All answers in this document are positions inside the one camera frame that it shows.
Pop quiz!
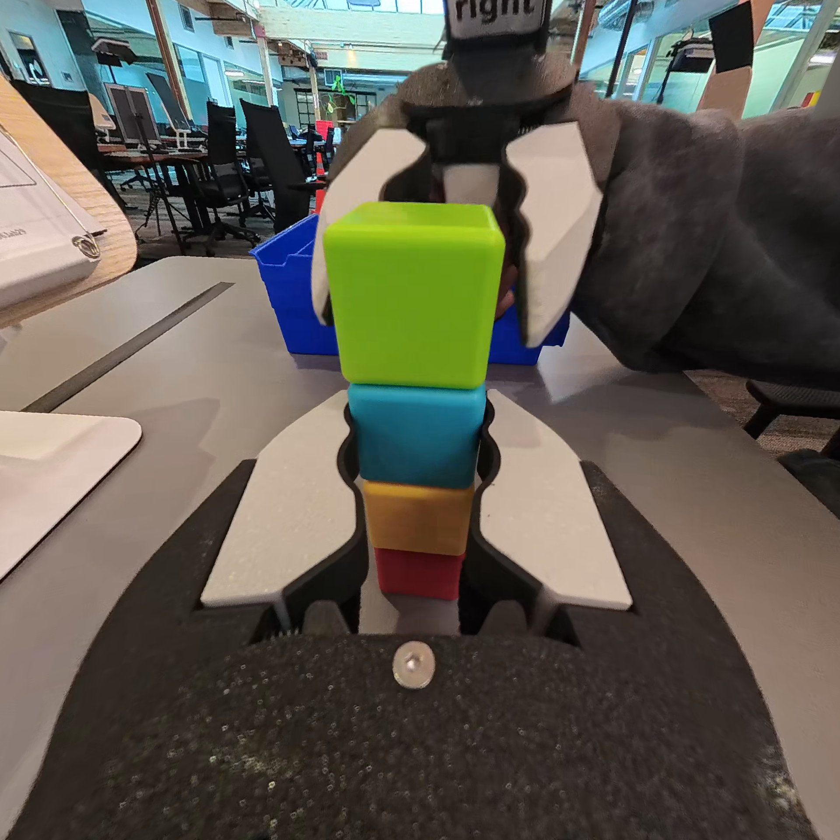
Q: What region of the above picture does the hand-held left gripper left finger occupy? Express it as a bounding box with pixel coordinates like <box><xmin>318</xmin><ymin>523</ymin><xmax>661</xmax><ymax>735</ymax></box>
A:
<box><xmin>199</xmin><ymin>389</ymin><xmax>367</xmax><ymax>631</ymax></box>

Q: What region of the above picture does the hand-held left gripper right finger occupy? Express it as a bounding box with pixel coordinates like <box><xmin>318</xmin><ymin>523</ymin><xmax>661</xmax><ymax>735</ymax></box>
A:
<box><xmin>462</xmin><ymin>389</ymin><xmax>634</xmax><ymax>633</ymax></box>

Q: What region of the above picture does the person's right hand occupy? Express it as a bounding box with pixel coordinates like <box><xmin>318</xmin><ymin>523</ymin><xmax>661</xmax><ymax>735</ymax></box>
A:
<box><xmin>494</xmin><ymin>262</ymin><xmax>520</xmax><ymax>319</ymax></box>

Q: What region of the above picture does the printed instruction sheet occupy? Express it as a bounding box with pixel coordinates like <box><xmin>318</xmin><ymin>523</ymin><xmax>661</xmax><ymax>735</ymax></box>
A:
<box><xmin>0</xmin><ymin>127</ymin><xmax>106</xmax><ymax>309</ymax></box>

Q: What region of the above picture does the green cube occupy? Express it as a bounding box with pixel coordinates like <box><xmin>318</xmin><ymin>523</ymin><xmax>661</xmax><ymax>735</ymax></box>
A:
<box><xmin>323</xmin><ymin>200</ymin><xmax>506</xmax><ymax>391</ymax></box>

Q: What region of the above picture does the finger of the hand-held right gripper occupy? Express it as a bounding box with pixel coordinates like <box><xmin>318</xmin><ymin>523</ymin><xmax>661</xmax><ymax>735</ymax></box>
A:
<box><xmin>310</xmin><ymin>127</ymin><xmax>431</xmax><ymax>327</ymax></box>
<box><xmin>496</xmin><ymin>120</ymin><xmax>605</xmax><ymax>348</ymax></box>

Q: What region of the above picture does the black office chair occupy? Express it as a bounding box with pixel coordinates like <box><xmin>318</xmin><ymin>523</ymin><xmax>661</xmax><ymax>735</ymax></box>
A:
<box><xmin>239</xmin><ymin>98</ymin><xmax>316</xmax><ymax>233</ymax></box>
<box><xmin>177</xmin><ymin>98</ymin><xmax>264</xmax><ymax>257</ymax></box>
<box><xmin>743</xmin><ymin>377</ymin><xmax>840</xmax><ymax>460</ymax></box>

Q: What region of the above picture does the yellow cube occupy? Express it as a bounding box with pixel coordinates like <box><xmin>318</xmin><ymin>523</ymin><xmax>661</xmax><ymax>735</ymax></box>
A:
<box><xmin>362</xmin><ymin>480</ymin><xmax>475</xmax><ymax>557</ymax></box>

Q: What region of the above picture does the red cube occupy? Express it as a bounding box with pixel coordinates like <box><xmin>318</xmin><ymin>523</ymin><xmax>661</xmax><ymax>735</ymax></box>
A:
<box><xmin>375</xmin><ymin>548</ymin><xmax>467</xmax><ymax>601</ymax></box>

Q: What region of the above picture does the light blue cube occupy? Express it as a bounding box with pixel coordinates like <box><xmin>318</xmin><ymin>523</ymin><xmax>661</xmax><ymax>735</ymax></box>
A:
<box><xmin>346</xmin><ymin>382</ymin><xmax>488</xmax><ymax>489</ymax></box>

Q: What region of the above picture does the blue plastic bin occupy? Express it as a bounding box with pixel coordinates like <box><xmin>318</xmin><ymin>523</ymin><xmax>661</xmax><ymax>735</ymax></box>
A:
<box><xmin>249</xmin><ymin>213</ymin><xmax>571</xmax><ymax>365</ymax></box>

